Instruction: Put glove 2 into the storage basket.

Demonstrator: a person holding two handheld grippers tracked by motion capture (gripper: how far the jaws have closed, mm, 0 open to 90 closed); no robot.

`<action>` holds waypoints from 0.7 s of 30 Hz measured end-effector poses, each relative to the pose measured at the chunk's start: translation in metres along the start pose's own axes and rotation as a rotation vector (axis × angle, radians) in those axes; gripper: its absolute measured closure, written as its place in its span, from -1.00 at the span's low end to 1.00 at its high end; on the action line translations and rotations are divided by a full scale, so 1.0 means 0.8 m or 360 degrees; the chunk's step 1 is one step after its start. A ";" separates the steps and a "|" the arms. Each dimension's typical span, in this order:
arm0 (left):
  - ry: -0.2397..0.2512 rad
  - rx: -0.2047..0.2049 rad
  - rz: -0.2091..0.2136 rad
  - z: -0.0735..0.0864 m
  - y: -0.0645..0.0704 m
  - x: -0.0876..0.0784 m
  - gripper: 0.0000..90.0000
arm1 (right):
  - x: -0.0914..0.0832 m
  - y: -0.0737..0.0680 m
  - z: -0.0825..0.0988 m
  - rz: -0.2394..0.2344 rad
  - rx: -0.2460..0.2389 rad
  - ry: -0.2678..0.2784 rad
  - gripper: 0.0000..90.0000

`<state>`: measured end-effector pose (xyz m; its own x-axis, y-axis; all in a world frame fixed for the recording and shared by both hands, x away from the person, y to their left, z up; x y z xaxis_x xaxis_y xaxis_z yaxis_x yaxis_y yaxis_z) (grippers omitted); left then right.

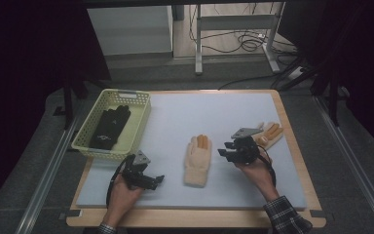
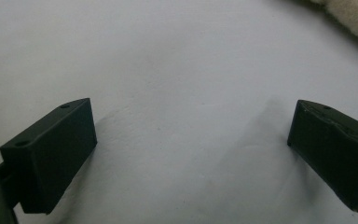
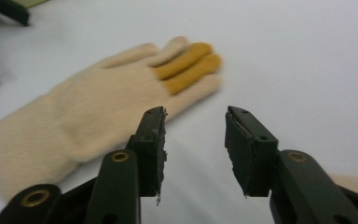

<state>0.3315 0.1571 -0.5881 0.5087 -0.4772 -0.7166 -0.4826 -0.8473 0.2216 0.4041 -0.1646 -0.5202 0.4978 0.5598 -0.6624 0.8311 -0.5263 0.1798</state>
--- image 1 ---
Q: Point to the white metal table frame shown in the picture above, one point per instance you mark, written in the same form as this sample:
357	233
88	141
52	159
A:
237	22

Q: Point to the black metal stand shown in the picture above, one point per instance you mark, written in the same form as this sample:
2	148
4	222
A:
68	104
333	100

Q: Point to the person's right hand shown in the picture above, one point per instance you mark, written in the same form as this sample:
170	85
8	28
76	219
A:
259	177

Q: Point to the black glove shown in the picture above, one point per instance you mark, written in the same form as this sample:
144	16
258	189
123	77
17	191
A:
110	128

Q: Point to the white foam mat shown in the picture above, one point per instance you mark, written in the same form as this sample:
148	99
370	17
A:
181	123

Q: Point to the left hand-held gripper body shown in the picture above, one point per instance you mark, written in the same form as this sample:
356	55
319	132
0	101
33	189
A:
136	175

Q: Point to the white cabinet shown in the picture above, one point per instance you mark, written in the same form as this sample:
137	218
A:
133	31

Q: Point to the aluminium rail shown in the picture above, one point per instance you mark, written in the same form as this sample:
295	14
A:
42	188
354	162

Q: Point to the beige glove three orange fingers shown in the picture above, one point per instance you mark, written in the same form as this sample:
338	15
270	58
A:
272	131

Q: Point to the person's left hand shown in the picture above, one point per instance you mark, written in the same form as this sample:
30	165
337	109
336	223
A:
121	201

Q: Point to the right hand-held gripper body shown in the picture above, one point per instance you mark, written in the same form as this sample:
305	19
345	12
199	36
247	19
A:
245	151

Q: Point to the beige glove two orange fingers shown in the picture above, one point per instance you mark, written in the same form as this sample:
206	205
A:
198	162

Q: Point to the dark curtain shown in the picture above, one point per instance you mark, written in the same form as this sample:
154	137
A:
22	65
357	48

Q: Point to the white power strip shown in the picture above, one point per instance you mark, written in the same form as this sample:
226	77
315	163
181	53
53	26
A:
295	73

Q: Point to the pale green plastic basket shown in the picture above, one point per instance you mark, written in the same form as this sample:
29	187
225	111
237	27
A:
136	123

